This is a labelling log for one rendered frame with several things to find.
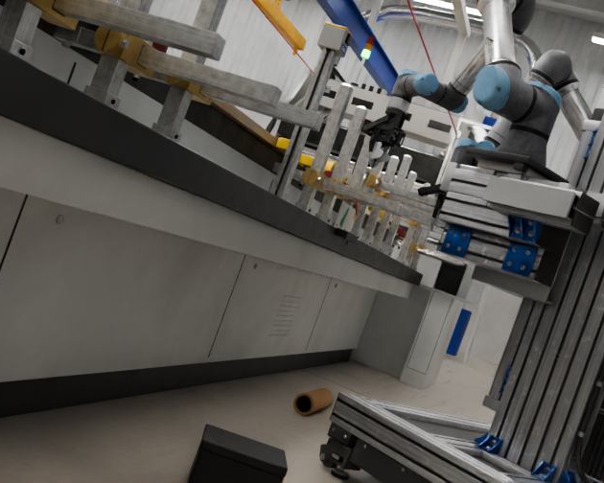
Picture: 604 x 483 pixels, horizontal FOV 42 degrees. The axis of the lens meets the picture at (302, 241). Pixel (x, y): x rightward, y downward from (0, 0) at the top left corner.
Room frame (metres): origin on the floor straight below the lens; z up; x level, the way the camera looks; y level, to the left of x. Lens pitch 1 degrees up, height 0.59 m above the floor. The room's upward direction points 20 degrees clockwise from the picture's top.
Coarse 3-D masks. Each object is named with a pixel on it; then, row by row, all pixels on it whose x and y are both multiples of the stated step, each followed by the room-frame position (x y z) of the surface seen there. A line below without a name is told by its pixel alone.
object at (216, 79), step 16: (64, 32) 1.40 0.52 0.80; (80, 32) 1.40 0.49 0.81; (96, 48) 1.38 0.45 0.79; (144, 48) 1.36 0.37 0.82; (144, 64) 1.36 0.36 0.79; (160, 64) 1.35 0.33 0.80; (176, 64) 1.34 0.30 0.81; (192, 64) 1.33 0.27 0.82; (192, 80) 1.34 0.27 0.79; (208, 80) 1.32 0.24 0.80; (224, 80) 1.31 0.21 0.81; (240, 80) 1.30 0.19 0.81; (256, 80) 1.30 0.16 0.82; (240, 96) 1.32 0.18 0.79; (256, 96) 1.29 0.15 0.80; (272, 96) 1.28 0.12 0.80
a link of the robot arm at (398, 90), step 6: (402, 72) 2.77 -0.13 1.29; (408, 72) 2.76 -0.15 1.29; (414, 72) 2.76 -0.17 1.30; (402, 78) 2.76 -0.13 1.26; (396, 84) 2.77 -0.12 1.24; (402, 84) 2.74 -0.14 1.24; (396, 90) 2.76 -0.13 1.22; (402, 90) 2.75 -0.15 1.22; (390, 96) 2.78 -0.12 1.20; (396, 96) 2.75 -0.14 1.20; (402, 96) 2.75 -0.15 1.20; (408, 96) 2.75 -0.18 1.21; (408, 102) 2.79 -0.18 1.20
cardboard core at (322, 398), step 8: (312, 392) 3.09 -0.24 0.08; (320, 392) 3.17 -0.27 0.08; (328, 392) 3.26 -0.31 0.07; (296, 400) 3.02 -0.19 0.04; (304, 400) 3.13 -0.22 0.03; (312, 400) 3.00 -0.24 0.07; (320, 400) 3.10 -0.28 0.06; (328, 400) 3.22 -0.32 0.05; (296, 408) 3.01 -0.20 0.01; (304, 408) 3.09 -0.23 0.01; (312, 408) 3.00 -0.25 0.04; (320, 408) 3.15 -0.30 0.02
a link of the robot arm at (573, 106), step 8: (568, 80) 2.81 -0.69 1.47; (576, 80) 2.82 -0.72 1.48; (560, 88) 2.82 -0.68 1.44; (568, 88) 2.81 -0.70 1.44; (576, 88) 2.83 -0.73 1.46; (568, 96) 2.82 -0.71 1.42; (576, 96) 2.81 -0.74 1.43; (568, 104) 2.82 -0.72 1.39; (576, 104) 2.81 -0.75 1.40; (584, 104) 2.81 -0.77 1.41; (568, 112) 2.82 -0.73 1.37; (576, 112) 2.80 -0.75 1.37; (584, 112) 2.80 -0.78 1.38; (568, 120) 2.84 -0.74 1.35; (576, 120) 2.80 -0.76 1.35; (584, 120) 2.79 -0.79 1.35; (576, 128) 2.81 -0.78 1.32; (576, 136) 2.83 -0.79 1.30
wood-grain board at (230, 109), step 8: (216, 104) 2.14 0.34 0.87; (224, 104) 2.17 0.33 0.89; (232, 104) 2.22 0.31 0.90; (224, 112) 2.23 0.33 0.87; (232, 112) 2.23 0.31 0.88; (240, 112) 2.28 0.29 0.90; (240, 120) 2.30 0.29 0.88; (248, 120) 2.35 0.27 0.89; (248, 128) 2.39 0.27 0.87; (256, 128) 2.43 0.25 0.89; (264, 128) 2.48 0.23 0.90; (256, 136) 2.51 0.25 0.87; (264, 136) 2.50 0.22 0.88; (272, 136) 2.57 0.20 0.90; (272, 144) 2.59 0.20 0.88; (280, 152) 2.73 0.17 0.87; (368, 216) 4.22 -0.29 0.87
